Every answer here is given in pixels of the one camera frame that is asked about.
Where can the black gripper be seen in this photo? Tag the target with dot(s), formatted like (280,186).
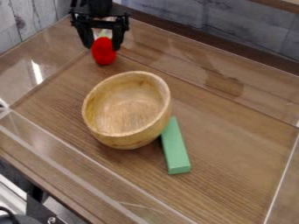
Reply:
(83,21)

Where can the red strawberry toy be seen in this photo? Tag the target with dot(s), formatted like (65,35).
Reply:
(103,52)

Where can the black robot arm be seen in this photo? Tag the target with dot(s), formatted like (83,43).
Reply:
(99,14)

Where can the wooden bowl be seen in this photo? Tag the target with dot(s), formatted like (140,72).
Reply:
(127,109)

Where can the green rectangular block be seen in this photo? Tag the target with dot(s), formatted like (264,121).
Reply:
(174,149)

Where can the black metal stand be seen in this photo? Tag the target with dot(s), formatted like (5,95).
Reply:
(21,199)

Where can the clear acrylic corner bracket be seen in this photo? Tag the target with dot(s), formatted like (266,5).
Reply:
(98,32)

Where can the clear acrylic tray wall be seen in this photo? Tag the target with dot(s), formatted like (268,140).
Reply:
(84,185)

